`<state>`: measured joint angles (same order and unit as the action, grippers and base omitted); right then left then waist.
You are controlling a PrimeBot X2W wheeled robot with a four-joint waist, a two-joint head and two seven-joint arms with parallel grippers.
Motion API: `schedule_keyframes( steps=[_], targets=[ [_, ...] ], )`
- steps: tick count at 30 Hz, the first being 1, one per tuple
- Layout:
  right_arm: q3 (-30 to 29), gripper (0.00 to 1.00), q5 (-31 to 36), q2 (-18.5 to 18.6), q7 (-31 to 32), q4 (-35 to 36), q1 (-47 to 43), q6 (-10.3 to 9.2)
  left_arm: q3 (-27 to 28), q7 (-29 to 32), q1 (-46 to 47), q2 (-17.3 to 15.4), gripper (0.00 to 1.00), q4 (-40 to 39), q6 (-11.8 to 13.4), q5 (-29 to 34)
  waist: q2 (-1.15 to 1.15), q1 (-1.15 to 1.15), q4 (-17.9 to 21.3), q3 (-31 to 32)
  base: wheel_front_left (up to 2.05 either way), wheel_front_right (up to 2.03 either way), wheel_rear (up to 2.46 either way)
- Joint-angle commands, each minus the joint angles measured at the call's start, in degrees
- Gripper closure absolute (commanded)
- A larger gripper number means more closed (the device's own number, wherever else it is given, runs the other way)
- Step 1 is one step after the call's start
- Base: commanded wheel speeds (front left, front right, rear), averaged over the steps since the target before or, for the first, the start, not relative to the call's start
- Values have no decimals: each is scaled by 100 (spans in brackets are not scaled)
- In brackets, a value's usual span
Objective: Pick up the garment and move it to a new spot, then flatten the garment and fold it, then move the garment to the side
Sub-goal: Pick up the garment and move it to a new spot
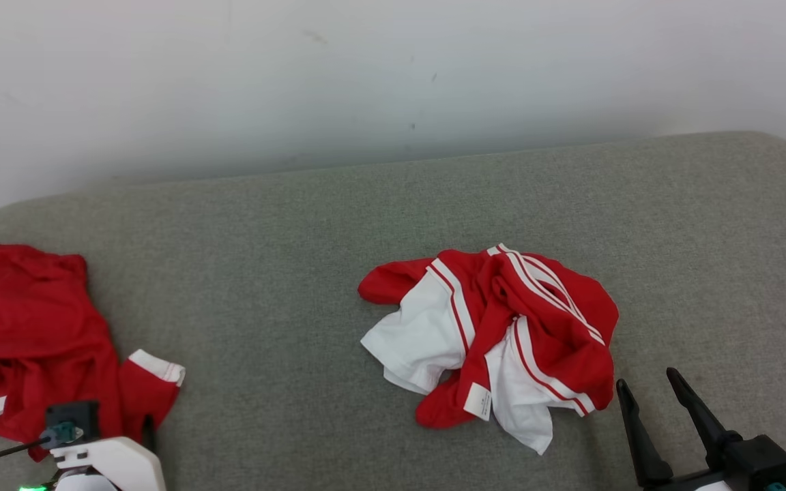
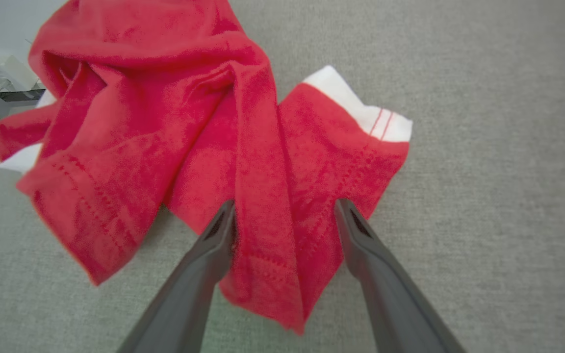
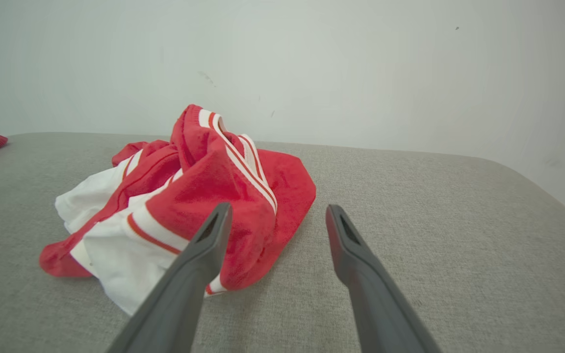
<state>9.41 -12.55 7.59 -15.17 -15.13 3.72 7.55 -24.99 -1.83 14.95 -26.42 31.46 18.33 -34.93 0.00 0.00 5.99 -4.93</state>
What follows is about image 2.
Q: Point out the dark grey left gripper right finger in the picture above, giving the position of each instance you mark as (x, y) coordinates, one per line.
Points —
(390, 294)

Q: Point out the white box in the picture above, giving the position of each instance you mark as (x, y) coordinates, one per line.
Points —
(12, 73)

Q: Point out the grey fabric sofa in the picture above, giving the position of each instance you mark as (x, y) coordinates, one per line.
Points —
(508, 196)

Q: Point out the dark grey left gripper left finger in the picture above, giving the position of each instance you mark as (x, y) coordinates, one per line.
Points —
(189, 294)

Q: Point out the red numbered basketball jersey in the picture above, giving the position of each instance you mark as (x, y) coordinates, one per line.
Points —
(165, 122)

